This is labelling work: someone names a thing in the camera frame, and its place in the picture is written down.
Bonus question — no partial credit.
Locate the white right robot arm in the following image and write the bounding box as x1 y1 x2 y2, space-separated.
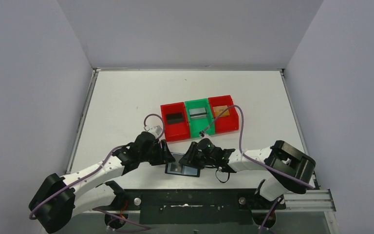
179 138 316 201

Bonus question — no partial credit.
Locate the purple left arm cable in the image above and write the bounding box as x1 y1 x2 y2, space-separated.
29 114 166 221

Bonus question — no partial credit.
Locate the red plastic bin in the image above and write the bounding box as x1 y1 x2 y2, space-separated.
160 102 191 142
208 95 239 134

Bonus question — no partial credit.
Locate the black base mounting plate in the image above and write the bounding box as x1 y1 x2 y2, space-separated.
103 188 273 225

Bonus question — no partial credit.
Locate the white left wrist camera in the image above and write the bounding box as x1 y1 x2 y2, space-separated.
144 125 164 139

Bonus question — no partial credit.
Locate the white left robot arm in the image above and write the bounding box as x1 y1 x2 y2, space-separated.
28 131 175 234

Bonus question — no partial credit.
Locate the black leather card holder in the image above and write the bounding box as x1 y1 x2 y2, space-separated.
165 153 200 177

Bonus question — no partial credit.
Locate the black card in bin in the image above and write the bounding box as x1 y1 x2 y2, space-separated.
165 112 185 125

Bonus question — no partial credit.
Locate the gold card in bin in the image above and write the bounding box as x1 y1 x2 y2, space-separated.
212 105 230 117

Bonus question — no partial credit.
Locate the aluminium frame rail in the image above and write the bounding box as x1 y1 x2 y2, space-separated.
72 187 336 216

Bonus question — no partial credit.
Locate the silver card in bin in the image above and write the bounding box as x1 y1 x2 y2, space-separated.
188 107 207 120

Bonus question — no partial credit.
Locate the left red plastic bin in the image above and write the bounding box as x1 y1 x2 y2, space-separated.
160 102 191 142

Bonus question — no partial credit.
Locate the green plastic bin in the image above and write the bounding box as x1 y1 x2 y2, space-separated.
184 98 214 138

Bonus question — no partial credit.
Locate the right red plastic bin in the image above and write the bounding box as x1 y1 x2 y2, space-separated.
208 95 239 134

